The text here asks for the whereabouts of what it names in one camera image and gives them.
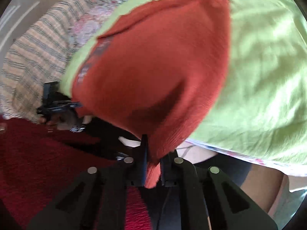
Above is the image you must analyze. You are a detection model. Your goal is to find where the pink floral pillow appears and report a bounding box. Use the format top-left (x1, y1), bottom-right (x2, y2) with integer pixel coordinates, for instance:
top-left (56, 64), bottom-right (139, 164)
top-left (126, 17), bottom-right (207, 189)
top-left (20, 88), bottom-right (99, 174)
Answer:
top-left (68, 5), bottom-right (115, 51)

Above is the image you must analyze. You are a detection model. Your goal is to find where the dark red sleeve forearm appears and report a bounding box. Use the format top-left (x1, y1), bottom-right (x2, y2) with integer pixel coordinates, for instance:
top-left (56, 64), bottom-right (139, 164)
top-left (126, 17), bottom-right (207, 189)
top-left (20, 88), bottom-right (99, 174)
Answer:
top-left (0, 117), bottom-right (154, 230)

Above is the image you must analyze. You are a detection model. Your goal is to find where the light green bed sheet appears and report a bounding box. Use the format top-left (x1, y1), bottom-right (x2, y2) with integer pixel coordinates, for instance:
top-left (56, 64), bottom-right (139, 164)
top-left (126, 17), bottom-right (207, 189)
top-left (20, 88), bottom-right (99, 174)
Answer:
top-left (58, 0), bottom-right (307, 165)

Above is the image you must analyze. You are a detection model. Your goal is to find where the orange knit sweater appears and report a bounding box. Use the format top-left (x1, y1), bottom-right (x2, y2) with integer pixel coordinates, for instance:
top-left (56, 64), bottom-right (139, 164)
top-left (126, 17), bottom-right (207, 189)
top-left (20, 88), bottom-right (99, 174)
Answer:
top-left (72, 0), bottom-right (230, 188)

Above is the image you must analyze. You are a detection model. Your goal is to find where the person's left hand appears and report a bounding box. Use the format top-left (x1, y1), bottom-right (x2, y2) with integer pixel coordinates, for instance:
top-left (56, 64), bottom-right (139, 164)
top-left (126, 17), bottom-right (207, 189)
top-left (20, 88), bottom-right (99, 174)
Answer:
top-left (39, 111), bottom-right (84, 133)

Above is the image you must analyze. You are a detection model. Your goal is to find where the plaid beige blanket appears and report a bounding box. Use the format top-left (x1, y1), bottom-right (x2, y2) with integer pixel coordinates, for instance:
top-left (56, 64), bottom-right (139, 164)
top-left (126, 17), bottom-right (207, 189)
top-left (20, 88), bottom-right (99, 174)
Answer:
top-left (1, 0), bottom-right (94, 122)

